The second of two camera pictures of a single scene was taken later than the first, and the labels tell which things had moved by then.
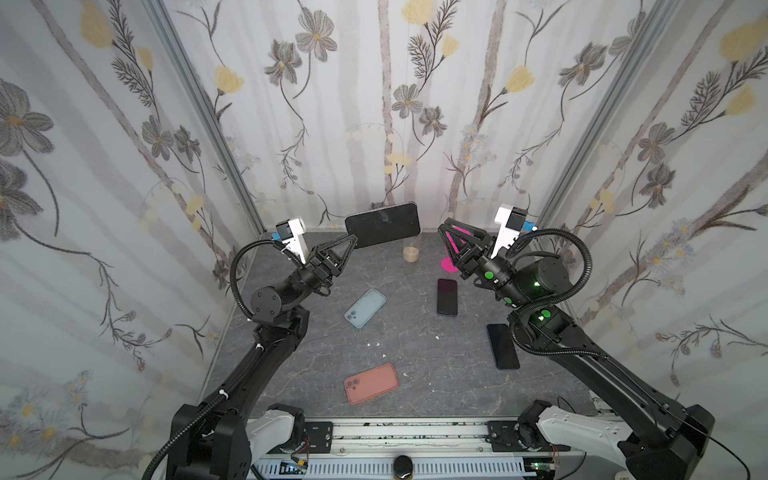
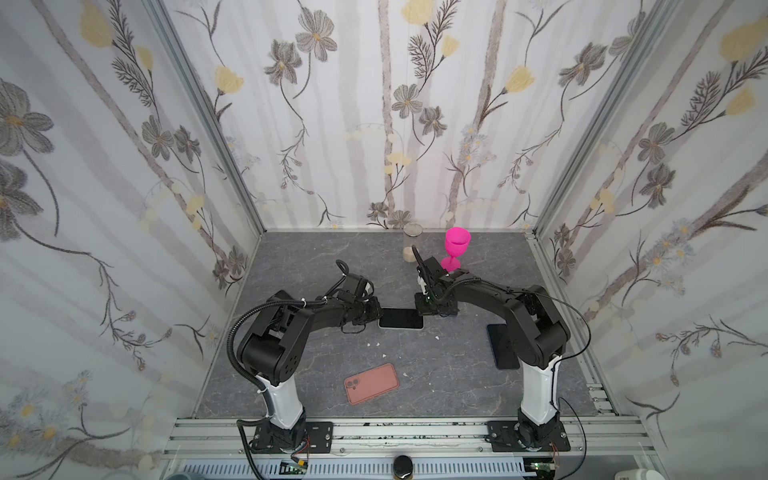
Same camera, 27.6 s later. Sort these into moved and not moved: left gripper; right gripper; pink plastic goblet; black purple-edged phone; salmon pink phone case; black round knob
Moved: black purple-edged phone; right gripper; left gripper
Not moved: salmon pink phone case; pink plastic goblet; black round knob
